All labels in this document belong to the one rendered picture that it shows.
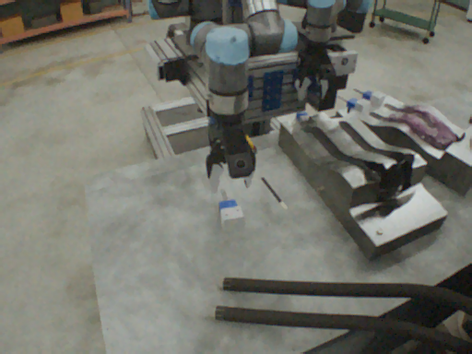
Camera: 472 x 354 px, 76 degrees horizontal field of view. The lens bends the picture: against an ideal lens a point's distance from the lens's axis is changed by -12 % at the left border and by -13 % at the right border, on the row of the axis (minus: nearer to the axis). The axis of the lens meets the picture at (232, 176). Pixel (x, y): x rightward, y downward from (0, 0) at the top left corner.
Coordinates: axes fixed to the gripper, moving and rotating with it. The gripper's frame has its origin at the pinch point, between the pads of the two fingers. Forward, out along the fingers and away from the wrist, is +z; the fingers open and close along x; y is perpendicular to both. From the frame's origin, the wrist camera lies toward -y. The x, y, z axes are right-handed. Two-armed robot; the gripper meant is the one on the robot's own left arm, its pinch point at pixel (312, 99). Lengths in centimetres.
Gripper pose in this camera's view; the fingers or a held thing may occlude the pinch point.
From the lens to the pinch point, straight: 117.9
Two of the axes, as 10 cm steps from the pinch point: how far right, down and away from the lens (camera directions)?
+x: -9.6, 1.8, -2.1
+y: -2.8, -6.3, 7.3
